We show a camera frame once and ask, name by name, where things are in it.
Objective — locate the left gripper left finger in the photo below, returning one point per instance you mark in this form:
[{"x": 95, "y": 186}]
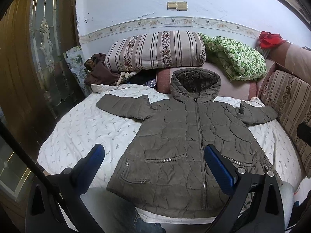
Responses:
[{"x": 54, "y": 203}]

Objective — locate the red cloth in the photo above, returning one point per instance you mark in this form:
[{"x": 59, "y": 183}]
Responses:
[{"x": 267, "y": 40}]

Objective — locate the green white patterned blanket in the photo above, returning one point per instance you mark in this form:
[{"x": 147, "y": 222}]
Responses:
[{"x": 239, "y": 61}]

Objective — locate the pink bed headboard pad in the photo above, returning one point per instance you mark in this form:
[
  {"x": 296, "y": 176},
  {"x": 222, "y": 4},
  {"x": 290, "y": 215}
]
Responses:
[{"x": 292, "y": 59}]

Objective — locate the beige wall switch plate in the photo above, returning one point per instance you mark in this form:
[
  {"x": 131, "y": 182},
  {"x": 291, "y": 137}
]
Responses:
[{"x": 180, "y": 6}]

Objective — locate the olive quilted hooded jacket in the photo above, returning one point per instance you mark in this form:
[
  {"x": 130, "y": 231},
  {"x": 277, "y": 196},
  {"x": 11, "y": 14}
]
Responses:
[{"x": 163, "y": 170}]

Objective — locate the person's blue jeans leg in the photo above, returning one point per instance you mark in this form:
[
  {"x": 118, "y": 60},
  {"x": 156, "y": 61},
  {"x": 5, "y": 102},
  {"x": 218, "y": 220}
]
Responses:
[{"x": 115, "y": 214}]

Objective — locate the floral patterned board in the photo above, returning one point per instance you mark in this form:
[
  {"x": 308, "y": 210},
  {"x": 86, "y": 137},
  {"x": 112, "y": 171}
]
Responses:
[{"x": 75, "y": 61}]

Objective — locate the striped floral folded quilt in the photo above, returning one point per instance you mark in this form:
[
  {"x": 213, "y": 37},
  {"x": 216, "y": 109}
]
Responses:
[{"x": 160, "y": 50}]

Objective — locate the pink folded blanket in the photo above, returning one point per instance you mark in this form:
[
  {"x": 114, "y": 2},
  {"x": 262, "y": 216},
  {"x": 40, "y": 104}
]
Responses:
[{"x": 244, "y": 90}]

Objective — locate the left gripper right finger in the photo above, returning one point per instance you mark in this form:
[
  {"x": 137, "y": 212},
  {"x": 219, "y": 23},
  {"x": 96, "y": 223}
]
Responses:
[{"x": 254, "y": 203}]

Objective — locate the brown striped side cushion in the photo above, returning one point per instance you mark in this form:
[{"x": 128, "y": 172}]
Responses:
[{"x": 290, "y": 97}]

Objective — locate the wooden glass-panel door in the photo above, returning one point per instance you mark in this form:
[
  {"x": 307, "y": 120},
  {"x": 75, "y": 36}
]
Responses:
[{"x": 37, "y": 86}]

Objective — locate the dark brown clothes pile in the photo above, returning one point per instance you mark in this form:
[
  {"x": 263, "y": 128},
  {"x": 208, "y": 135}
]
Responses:
[{"x": 98, "y": 73}]

